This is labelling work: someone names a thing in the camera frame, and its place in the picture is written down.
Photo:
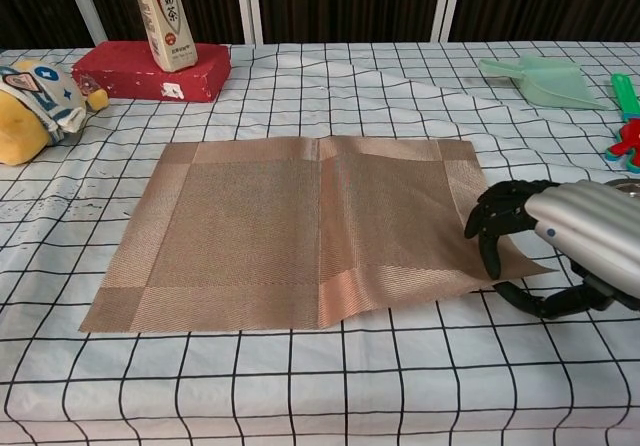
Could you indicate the yellow plush toy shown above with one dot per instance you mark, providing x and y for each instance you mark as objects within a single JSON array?
[{"x": 20, "y": 131}]

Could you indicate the beige milk tea bottle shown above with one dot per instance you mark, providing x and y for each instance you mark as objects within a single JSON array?
[{"x": 167, "y": 26}]

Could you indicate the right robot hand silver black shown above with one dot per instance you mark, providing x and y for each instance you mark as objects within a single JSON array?
[{"x": 590, "y": 226}]

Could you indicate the mint green plastic dustpan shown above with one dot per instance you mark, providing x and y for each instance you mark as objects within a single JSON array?
[{"x": 555, "y": 83}]

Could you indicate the white partition frame post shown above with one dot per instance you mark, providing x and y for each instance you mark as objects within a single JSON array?
[
  {"x": 85, "y": 6},
  {"x": 445, "y": 1},
  {"x": 250, "y": 3}
]

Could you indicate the red brick block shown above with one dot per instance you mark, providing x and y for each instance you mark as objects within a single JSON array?
[{"x": 130, "y": 73}]

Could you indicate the brown woven placemat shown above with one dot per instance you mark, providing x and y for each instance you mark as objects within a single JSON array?
[{"x": 250, "y": 236}]

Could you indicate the stainless steel bowl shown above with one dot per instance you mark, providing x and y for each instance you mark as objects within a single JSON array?
[{"x": 625, "y": 184}]

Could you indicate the white checked tablecloth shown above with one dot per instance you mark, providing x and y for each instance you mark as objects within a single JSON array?
[{"x": 320, "y": 386}]

